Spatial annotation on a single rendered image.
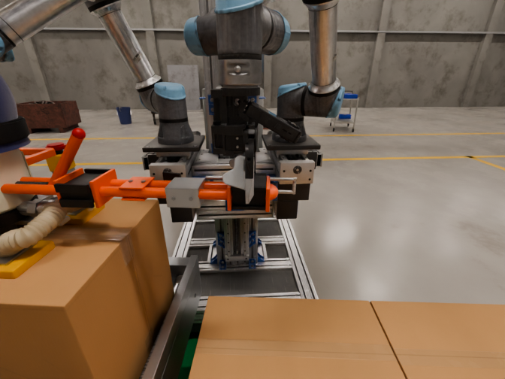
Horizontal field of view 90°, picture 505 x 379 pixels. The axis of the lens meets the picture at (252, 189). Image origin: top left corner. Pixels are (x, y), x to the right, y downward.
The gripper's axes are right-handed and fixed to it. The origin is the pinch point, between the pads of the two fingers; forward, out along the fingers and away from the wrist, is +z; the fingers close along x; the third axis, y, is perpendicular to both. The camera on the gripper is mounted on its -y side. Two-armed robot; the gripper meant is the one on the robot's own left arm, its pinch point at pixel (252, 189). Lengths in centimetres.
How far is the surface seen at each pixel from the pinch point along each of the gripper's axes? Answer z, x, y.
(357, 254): 108, -118, -77
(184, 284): 47, -19, 26
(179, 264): 48, -31, 32
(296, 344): 54, -4, -13
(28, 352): 25, 20, 41
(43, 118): 69, -541, 528
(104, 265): 13.7, 9.1, 30.2
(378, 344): 54, -5, -38
